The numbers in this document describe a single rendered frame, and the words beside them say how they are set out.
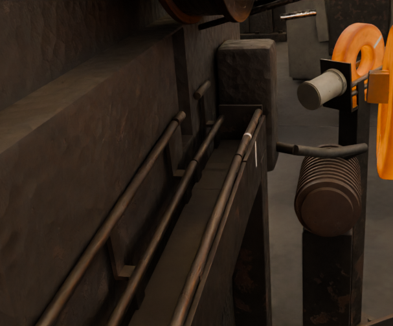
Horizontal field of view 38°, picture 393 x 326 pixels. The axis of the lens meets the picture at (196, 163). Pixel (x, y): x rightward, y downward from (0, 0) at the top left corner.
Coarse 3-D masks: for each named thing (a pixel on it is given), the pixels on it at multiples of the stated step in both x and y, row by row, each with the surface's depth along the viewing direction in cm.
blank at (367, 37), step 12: (360, 24) 119; (348, 36) 116; (360, 36) 118; (372, 36) 120; (336, 48) 117; (348, 48) 116; (360, 48) 119; (372, 48) 122; (384, 48) 125; (336, 60) 117; (348, 60) 117; (372, 60) 123; (360, 72) 124
